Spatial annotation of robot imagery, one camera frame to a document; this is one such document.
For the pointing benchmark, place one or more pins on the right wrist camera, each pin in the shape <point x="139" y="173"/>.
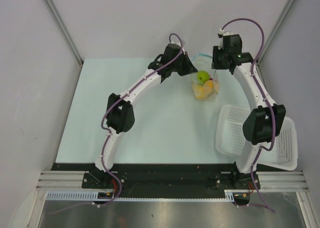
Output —
<point x="221" y="34"/>

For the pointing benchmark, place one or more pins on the white perforated plastic basket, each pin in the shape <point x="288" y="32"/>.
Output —
<point x="238" y="127"/>

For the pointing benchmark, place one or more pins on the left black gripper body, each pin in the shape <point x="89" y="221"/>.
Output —
<point x="180" y="65"/>

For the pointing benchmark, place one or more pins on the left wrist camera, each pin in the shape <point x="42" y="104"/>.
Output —
<point x="182" y="44"/>

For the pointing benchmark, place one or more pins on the green fake apple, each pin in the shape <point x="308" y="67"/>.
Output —
<point x="203" y="76"/>

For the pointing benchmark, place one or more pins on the right aluminium corner post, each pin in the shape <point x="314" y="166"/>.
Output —
<point x="277" y="26"/>

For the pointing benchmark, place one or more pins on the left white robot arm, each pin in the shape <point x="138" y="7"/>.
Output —
<point x="119" y="117"/>

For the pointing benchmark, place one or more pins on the yellow fake banana bunch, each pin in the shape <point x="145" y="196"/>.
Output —
<point x="202" y="92"/>

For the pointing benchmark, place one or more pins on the left aluminium corner post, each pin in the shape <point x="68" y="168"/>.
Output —
<point x="53" y="11"/>

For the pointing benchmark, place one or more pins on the orange fake fruit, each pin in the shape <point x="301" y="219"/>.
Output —
<point x="211" y="86"/>

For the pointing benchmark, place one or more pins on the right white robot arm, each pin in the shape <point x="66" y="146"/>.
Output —
<point x="243" y="68"/>

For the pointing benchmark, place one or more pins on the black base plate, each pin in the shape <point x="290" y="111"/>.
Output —
<point x="221" y="176"/>

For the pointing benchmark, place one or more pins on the aluminium corner post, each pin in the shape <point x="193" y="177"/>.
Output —
<point x="277" y="26"/>
<point x="53" y="11"/>

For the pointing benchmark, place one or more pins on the aluminium frame rail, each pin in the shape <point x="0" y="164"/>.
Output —
<point x="278" y="181"/>

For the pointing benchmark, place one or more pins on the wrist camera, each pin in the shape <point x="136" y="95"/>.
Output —
<point x="221" y="34"/>
<point x="182" y="44"/>

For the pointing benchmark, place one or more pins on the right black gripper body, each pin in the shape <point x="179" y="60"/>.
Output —
<point x="218" y="58"/>

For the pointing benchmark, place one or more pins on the clear zip top bag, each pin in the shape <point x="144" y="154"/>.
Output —
<point x="203" y="62"/>

